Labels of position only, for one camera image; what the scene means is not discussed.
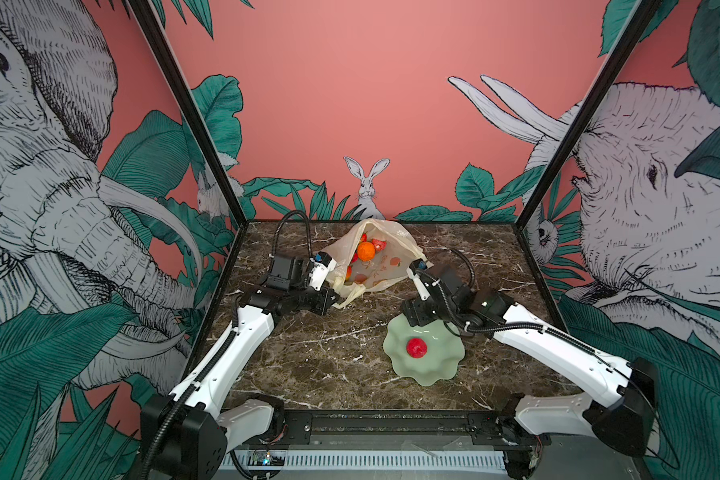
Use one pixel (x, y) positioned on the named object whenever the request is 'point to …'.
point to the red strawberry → (379, 245)
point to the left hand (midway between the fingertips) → (339, 293)
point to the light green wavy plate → (445, 349)
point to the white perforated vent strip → (370, 462)
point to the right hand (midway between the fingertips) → (408, 300)
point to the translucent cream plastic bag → (355, 276)
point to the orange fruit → (366, 251)
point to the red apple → (416, 348)
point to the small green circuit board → (266, 457)
